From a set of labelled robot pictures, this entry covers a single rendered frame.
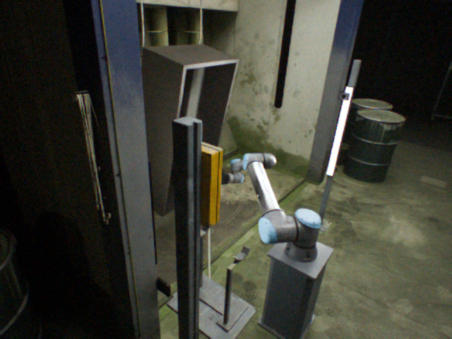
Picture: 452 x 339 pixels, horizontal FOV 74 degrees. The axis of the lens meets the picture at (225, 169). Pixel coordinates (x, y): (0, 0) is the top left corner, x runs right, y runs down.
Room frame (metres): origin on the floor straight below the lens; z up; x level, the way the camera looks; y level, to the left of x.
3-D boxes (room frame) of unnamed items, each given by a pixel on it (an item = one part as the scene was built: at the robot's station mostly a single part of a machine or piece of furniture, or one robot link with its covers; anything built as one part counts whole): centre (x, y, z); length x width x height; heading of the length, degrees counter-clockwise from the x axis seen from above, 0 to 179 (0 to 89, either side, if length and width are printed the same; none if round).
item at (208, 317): (0.88, 0.03, 0.78); 0.31 x 0.23 x 0.01; 54
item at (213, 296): (0.90, 0.02, 0.95); 0.26 x 0.15 x 0.32; 54
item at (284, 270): (1.42, -0.49, 0.32); 0.31 x 0.31 x 0.64; 54
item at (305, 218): (1.42, -0.48, 0.83); 0.17 x 0.15 x 0.18; 102
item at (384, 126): (3.81, -1.96, 0.44); 0.59 x 0.58 x 0.89; 159
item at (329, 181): (2.59, -1.02, 0.82); 0.05 x 0.05 x 1.64; 54
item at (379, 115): (3.81, -1.96, 0.86); 0.54 x 0.54 x 0.01
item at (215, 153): (0.81, 0.07, 1.42); 0.12 x 0.06 x 0.26; 54
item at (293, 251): (1.42, -0.49, 0.69); 0.19 x 0.19 x 0.10
